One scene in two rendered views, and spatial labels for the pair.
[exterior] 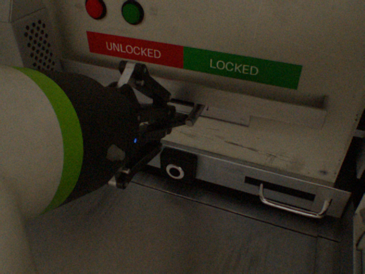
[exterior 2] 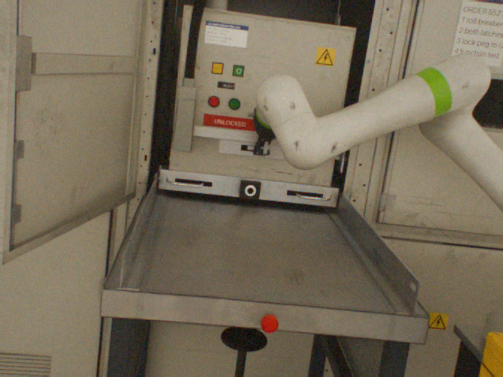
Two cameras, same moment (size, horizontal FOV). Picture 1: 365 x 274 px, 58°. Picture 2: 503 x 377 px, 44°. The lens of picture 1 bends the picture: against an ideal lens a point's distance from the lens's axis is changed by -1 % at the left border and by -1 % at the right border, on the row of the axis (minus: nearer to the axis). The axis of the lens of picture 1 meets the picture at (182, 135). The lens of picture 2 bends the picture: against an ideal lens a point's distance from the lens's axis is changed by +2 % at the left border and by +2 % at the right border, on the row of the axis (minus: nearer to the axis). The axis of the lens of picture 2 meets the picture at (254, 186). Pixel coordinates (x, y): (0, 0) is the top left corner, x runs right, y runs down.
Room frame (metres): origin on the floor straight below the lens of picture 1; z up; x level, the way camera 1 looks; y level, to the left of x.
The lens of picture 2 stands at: (-1.16, 0.81, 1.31)
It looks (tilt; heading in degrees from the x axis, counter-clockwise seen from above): 13 degrees down; 333
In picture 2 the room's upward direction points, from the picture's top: 7 degrees clockwise
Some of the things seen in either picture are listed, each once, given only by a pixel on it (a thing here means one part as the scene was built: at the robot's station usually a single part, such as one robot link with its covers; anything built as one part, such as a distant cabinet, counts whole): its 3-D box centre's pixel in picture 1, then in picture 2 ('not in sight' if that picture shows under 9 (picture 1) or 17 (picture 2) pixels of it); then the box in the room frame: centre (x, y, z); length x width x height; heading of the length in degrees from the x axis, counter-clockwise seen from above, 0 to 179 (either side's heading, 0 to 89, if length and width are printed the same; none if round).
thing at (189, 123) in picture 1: (196, 106); not in sight; (0.41, -0.02, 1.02); 0.06 x 0.02 x 0.04; 158
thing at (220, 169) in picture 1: (186, 153); (249, 186); (0.45, -0.01, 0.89); 0.54 x 0.05 x 0.06; 68
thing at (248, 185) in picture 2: (177, 166); (250, 189); (0.41, 0.01, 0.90); 0.06 x 0.03 x 0.05; 68
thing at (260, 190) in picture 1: (292, 198); (313, 196); (0.34, -0.17, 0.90); 0.11 x 0.05 x 0.01; 68
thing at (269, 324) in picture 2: not in sight; (269, 321); (-0.25, 0.27, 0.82); 0.04 x 0.03 x 0.03; 158
